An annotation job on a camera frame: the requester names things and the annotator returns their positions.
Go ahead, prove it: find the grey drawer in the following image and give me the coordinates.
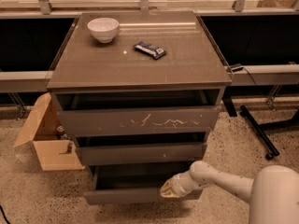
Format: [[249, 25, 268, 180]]
[[57, 90, 220, 137], [84, 161, 191, 205], [76, 132, 207, 166]]

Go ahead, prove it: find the black power adapter with cable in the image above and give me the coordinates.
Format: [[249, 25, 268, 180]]
[[226, 63, 257, 86]]

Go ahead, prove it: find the grey top drawer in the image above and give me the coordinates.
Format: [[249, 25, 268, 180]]
[[57, 90, 220, 137]]

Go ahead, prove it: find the black wheeled stand base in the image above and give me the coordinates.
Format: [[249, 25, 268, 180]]
[[240, 105, 299, 161]]

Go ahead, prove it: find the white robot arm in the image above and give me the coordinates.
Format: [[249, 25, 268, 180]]
[[160, 161, 299, 224]]

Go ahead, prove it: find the grey drawer cabinet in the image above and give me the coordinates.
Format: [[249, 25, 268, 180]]
[[47, 10, 233, 189]]

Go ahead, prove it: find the grey bottom drawer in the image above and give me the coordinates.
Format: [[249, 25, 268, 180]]
[[84, 161, 191, 205]]

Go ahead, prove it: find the open cardboard box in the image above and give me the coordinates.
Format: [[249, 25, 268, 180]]
[[14, 93, 85, 171]]

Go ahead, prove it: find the grey middle drawer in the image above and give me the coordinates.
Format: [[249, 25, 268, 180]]
[[76, 132, 207, 166]]

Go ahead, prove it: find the blue snack packet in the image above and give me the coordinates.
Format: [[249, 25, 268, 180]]
[[133, 41, 166, 60]]

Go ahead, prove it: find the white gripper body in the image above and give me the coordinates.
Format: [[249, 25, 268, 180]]
[[170, 171, 199, 198]]

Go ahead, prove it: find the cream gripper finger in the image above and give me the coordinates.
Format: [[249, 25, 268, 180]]
[[160, 178, 177, 198]]

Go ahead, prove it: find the black cable on floor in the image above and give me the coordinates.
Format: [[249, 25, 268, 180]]
[[0, 204, 12, 224]]

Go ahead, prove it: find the white ceramic bowl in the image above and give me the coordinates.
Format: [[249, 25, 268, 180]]
[[87, 18, 120, 43]]

